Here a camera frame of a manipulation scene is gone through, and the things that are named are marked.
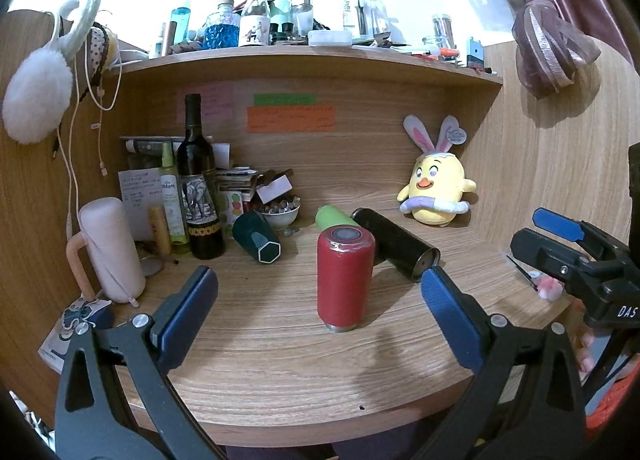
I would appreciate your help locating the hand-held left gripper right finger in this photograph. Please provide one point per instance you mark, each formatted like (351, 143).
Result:
(450, 320)

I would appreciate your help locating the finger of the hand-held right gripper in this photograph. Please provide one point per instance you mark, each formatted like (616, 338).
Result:
(556, 224)
(537, 252)

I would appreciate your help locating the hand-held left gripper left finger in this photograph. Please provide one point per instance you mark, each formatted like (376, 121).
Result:
(187, 312)

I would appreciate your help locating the red cup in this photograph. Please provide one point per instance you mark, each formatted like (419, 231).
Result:
(345, 275)

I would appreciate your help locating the black cup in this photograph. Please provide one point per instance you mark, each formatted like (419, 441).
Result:
(397, 242)

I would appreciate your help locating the dark teal hexagonal cup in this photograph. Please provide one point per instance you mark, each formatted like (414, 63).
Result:
(257, 240)

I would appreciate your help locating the green cup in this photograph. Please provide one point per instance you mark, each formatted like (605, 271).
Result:
(332, 216)

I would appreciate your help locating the person's right hand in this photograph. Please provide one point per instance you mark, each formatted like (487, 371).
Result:
(584, 352)

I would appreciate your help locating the black pen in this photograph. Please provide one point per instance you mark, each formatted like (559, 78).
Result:
(521, 270)

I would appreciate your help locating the pink small toy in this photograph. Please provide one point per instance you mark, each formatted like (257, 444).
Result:
(548, 288)

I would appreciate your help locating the yellow tube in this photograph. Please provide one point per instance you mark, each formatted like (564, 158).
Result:
(160, 232)

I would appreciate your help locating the orange cloth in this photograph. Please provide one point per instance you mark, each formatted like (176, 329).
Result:
(615, 405)

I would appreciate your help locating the blue and white packet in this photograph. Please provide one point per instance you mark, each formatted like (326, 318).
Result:
(70, 330)

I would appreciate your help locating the green spray bottle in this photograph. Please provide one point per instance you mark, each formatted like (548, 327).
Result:
(170, 195)

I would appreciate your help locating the yellow chick plush toy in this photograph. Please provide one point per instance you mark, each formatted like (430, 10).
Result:
(435, 185)

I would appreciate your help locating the dark wine bottle elephant label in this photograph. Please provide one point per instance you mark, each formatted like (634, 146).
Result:
(200, 190)

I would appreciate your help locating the white paper note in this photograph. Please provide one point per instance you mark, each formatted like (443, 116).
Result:
(136, 197)

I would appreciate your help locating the white bowl of stones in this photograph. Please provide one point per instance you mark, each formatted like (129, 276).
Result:
(282, 214)

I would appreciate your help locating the stack of small boxes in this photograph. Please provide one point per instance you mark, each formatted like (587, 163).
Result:
(237, 180)

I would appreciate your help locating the white card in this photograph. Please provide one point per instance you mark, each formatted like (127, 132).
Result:
(273, 189)

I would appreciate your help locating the white tube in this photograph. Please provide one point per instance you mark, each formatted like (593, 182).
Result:
(145, 145)

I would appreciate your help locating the teal small device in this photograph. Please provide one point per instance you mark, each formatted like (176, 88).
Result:
(474, 53)

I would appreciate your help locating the pink sheer curtain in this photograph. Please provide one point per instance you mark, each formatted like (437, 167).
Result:
(540, 29)

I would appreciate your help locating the orange marker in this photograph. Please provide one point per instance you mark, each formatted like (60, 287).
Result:
(447, 52)

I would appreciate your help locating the pink sticky note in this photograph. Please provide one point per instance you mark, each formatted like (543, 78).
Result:
(212, 102)

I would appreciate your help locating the orange sticky note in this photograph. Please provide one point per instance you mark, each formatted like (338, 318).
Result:
(290, 118)

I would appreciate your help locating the glass jar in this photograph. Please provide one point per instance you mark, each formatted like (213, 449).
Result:
(442, 29)

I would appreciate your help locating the green sticky note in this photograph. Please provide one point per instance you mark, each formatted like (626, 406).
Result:
(284, 99)

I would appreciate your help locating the white fluffy earmuffs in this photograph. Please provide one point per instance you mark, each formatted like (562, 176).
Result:
(40, 84)

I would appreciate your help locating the patterned headbands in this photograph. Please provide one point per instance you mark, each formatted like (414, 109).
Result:
(99, 49)

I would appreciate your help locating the brown cardboard tube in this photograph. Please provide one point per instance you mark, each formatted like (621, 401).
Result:
(171, 34)

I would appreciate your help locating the glass bottle blue liquid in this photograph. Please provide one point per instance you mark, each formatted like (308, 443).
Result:
(221, 29)

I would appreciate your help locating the clear plastic package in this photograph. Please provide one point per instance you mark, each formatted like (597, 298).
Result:
(362, 12)

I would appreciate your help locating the cyan bottle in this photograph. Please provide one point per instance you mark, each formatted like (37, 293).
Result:
(180, 24)

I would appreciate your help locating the white round box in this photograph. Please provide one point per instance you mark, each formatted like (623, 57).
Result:
(329, 37)

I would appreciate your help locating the clear bottle white label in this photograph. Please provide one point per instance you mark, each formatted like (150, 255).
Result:
(255, 19)

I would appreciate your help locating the green capped bottle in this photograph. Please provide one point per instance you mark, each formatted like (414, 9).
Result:
(281, 9)

